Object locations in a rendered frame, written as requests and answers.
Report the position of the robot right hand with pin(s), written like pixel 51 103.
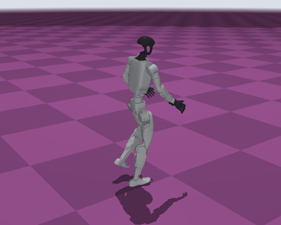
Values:
pixel 179 105

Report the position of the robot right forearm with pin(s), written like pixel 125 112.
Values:
pixel 168 98

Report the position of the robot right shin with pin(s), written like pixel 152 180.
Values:
pixel 139 161

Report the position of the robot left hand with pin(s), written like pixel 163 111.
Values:
pixel 150 90

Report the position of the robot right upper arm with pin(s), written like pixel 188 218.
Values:
pixel 152 70

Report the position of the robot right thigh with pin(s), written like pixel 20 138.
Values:
pixel 147 128

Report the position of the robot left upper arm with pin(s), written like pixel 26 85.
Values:
pixel 125 74

